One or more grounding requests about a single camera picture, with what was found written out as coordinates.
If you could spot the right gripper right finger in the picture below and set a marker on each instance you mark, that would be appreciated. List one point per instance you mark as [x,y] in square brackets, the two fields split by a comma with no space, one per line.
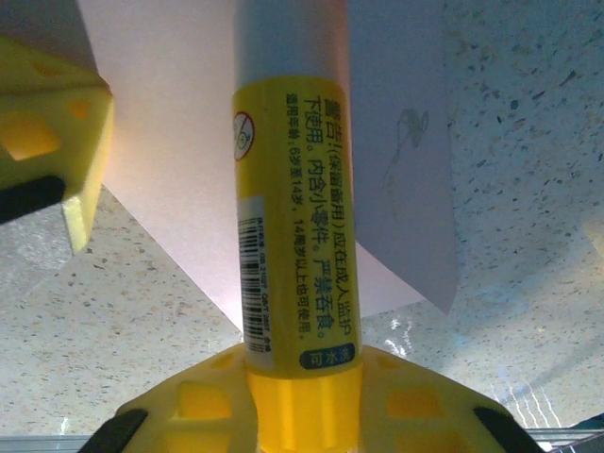
[415,406]

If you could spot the pink paper envelope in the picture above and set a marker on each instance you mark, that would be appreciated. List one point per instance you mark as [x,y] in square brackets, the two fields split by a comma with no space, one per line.
[165,141]

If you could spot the yellow glue stick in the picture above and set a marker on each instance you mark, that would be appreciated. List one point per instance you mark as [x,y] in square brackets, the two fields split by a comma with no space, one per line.
[302,212]

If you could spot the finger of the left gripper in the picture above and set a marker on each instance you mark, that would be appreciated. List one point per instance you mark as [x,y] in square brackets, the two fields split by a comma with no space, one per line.
[47,141]

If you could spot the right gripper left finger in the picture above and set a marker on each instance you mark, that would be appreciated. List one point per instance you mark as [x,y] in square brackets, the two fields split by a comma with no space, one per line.
[198,406]

